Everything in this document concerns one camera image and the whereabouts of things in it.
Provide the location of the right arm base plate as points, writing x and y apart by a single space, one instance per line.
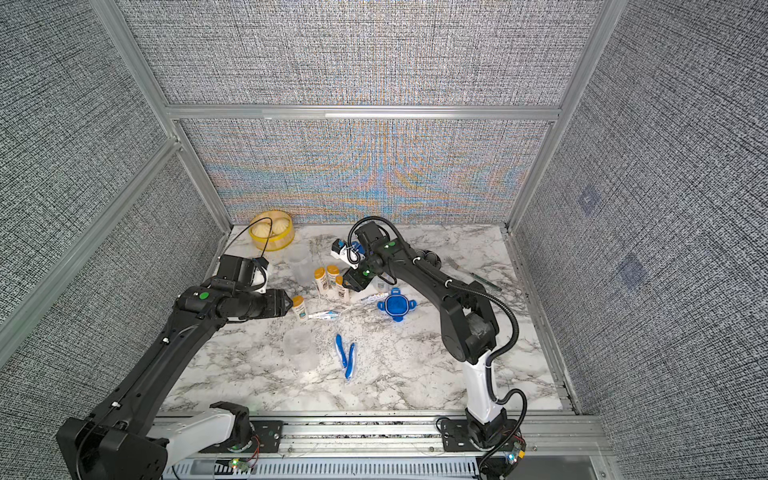
456 437

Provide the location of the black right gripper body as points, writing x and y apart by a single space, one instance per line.
361 276

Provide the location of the blue lid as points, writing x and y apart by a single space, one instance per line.
396 305

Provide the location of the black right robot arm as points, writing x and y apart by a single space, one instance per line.
475 326

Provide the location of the clear plastic container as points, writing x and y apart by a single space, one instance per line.
300 349
299 260

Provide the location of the aluminium front rail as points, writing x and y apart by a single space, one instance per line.
407 445

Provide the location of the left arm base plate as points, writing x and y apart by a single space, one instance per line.
247 435

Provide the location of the orange cap bottle four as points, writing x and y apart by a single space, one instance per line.
343 293

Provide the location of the orange cap bottle two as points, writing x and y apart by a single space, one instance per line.
321 280

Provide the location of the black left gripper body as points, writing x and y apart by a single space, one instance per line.
271 303

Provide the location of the yellow bamboo steamer basket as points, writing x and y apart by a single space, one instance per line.
272 230

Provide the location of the orange cap bottle three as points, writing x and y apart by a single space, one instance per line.
332 272

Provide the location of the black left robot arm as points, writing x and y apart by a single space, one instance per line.
119 440

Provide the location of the orange cap bottle one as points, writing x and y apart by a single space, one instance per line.
299 307

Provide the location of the toothpaste tube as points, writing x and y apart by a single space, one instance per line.
326 315
373 298

